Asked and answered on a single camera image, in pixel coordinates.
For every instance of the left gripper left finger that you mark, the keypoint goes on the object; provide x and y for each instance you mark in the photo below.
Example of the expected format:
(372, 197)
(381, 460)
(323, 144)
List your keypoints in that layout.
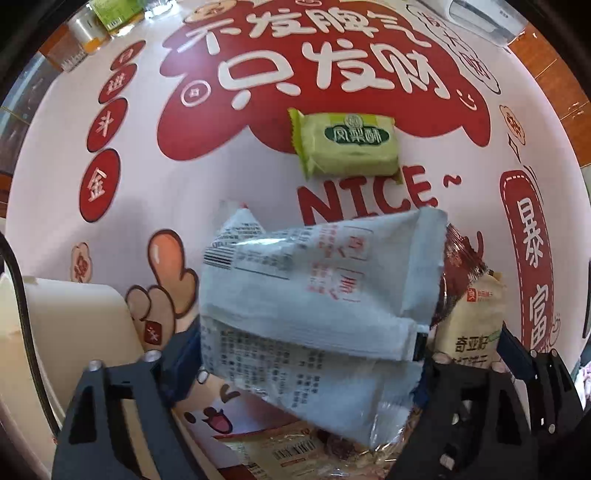
(95, 443)

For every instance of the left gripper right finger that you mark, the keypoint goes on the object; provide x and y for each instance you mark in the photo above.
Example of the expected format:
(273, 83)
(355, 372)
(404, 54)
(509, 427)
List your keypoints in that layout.
(472, 427)

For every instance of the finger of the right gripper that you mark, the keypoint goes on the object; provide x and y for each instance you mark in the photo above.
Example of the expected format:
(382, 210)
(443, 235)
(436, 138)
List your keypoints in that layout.
(512, 350)

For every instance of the silver foil snack packet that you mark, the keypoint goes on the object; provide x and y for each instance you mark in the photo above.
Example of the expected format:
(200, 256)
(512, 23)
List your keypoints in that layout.
(327, 322)

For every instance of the beige cracker snack packet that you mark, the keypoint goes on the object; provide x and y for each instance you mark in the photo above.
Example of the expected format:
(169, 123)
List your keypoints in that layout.
(469, 334)

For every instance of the dark red snack packet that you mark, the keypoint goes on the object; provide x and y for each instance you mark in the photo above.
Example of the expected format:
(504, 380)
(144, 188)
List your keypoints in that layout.
(463, 265)

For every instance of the white plastic storage bin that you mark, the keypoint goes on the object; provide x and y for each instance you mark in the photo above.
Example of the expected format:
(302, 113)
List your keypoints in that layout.
(72, 324)

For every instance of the red white snack packet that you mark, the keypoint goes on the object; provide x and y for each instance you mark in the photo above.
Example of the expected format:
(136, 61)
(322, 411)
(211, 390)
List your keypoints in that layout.
(301, 451)

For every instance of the orange wooden cabinet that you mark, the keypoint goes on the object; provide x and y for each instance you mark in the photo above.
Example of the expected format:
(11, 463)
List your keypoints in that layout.
(558, 83)

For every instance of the green pineapple cake packet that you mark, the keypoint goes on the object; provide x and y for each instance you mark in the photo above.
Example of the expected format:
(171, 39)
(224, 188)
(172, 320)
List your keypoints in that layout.
(344, 144)

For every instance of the red festive table mat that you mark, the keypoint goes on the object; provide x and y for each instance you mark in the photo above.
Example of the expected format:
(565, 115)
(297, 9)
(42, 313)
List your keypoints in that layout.
(254, 182)

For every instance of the white countertop appliance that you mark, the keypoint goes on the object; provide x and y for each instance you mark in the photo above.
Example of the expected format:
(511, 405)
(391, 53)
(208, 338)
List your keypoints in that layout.
(494, 20)

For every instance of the clear drinking glass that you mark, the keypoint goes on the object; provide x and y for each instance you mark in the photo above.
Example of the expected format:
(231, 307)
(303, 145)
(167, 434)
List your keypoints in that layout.
(63, 50)

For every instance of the orange base metal jar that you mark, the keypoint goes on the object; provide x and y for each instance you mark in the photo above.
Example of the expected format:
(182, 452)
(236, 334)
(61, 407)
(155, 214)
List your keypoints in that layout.
(88, 29)

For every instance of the green label glass bottle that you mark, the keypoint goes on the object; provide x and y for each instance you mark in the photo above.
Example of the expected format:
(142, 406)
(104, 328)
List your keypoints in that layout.
(116, 14)

